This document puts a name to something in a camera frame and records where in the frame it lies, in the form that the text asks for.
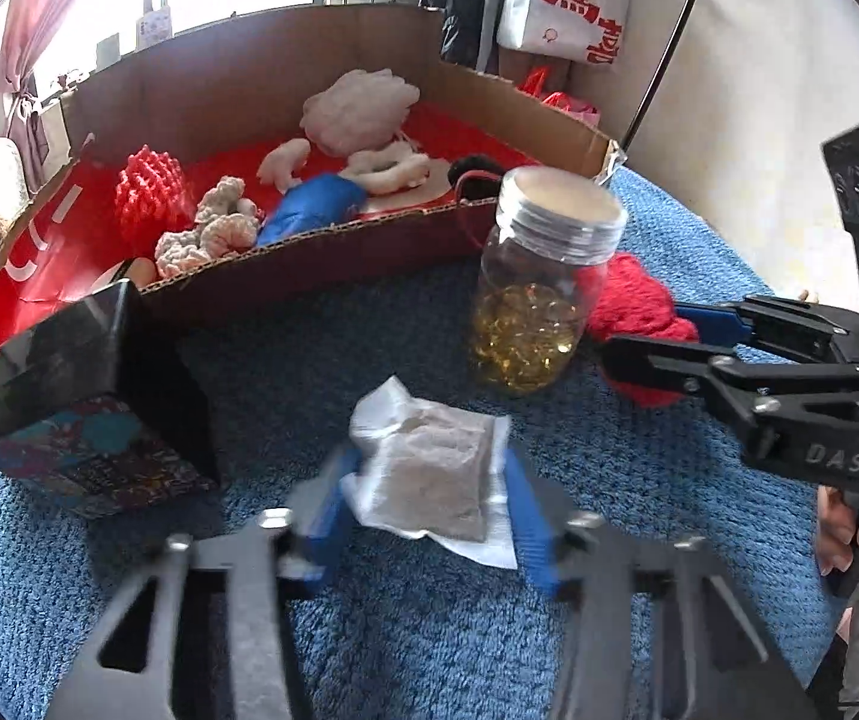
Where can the black fluffy piece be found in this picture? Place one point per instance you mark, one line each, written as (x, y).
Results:
(474, 169)

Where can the cream fluffy scrunchie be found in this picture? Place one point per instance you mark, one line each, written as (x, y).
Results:
(392, 169)

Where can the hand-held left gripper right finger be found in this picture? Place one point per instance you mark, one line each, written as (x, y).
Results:
(530, 532)

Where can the red plastic bag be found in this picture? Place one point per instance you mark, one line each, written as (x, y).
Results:
(564, 101)

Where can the small printed card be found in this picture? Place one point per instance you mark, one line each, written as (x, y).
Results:
(154, 28)

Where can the black metal clothes rack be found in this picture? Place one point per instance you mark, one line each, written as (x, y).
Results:
(665, 67)

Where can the pink curtain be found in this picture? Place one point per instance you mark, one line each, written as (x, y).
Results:
(46, 22)

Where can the red spiky ball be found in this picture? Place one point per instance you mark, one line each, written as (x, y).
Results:
(151, 191)

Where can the printed tin box black lid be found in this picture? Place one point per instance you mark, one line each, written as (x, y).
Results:
(84, 360)

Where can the blue knitted blanket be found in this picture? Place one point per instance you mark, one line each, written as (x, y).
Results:
(399, 652)

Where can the cardboard box with red lining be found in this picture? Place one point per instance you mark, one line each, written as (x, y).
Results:
(249, 52)

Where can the white mesh bath pouf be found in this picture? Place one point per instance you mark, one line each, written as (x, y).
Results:
(358, 112)

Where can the red knitted cloth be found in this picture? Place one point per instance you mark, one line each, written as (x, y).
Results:
(635, 304)

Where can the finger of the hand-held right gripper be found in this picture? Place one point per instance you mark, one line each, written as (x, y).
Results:
(714, 322)
(662, 364)

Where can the blue cloth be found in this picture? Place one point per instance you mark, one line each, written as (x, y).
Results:
(309, 210)

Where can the white gift bag red print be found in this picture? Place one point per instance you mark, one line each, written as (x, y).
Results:
(564, 0)

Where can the cream coral-shaped toy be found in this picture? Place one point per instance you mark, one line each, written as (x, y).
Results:
(211, 240)

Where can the glass jar with metal lid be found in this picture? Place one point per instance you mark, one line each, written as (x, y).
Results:
(542, 277)

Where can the white paper sachet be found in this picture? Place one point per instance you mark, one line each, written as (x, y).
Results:
(429, 472)

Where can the dark jacket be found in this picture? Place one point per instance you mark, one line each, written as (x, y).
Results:
(463, 7)

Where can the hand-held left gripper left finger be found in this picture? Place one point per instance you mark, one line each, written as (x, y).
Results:
(328, 517)

